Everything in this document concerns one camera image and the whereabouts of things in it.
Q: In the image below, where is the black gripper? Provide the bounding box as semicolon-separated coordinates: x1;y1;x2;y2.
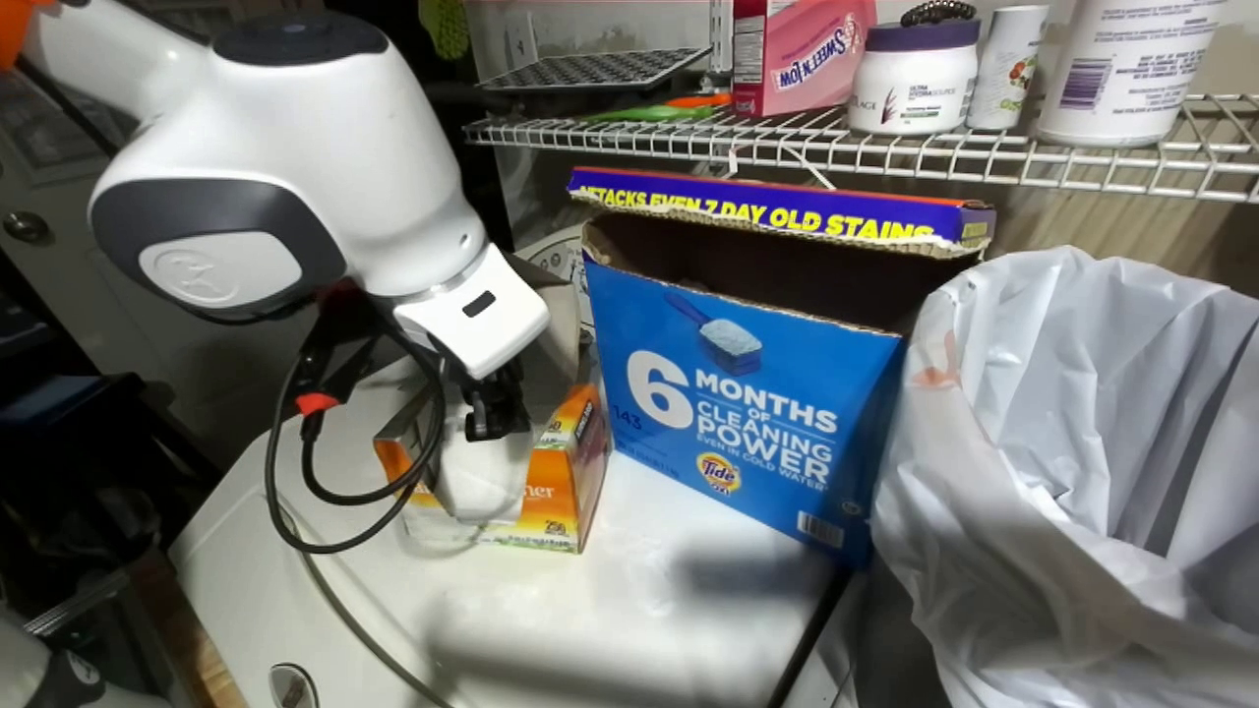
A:
452;363;533;450

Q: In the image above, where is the white dryer sheet paper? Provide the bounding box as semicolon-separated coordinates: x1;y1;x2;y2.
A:
428;425;533;523

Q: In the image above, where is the orange fabric softener box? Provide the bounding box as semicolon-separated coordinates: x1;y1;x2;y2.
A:
371;376;612;558

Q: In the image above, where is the white washing machine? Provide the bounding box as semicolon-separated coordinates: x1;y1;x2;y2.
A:
163;220;876;708

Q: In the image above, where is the blue Tide detergent box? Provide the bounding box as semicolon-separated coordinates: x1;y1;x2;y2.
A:
565;161;999;574

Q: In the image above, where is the pink cardboard box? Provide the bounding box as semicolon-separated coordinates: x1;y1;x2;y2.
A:
726;0;881;122

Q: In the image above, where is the white jar purple lid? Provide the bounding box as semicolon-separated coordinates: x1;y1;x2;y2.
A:
845;17;983;136

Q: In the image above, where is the black round lid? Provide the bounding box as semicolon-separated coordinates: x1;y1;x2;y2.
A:
899;0;978;31

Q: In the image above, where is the green orange flat packet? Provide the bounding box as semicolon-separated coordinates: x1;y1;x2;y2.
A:
586;85;739;131

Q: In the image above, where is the wooden plank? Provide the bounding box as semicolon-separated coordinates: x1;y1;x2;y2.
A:
191;636;251;708

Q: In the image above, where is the white plastic trash bag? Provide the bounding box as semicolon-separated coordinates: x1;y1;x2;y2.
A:
868;244;1259;708

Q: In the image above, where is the white slim bottle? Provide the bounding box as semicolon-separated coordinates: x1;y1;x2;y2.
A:
969;0;1055;134

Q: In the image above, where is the large white plastic tub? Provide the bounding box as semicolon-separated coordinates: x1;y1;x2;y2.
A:
1036;0;1234;149

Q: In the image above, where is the white wire shelf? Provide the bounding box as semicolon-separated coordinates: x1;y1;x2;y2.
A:
460;89;1259;210

